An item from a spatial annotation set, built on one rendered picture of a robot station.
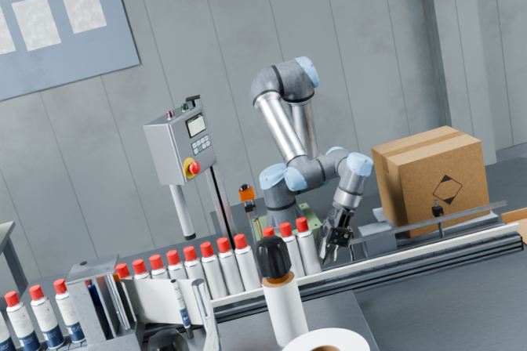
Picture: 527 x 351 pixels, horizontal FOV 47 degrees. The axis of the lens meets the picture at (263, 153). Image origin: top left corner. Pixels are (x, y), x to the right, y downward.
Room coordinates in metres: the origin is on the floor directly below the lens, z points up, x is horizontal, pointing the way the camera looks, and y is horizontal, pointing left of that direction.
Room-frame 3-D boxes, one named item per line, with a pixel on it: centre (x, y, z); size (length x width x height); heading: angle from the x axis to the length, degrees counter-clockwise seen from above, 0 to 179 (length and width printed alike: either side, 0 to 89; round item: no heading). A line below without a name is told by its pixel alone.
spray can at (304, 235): (1.70, -0.06, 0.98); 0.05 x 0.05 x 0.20
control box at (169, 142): (1.77, 0.23, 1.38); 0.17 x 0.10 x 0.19; 146
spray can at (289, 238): (1.69, -0.01, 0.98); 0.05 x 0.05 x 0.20
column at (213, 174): (1.83, 0.17, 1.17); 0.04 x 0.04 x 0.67; 1
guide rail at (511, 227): (1.66, -0.17, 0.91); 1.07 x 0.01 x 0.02; 91
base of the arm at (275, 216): (2.18, -0.02, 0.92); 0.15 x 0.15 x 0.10
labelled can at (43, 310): (1.68, 0.76, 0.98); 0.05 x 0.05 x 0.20
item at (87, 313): (1.59, 0.54, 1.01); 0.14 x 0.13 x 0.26; 91
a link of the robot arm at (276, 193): (2.18, -0.03, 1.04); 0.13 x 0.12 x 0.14; 101
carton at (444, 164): (1.99, -0.55, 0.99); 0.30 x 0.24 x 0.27; 98
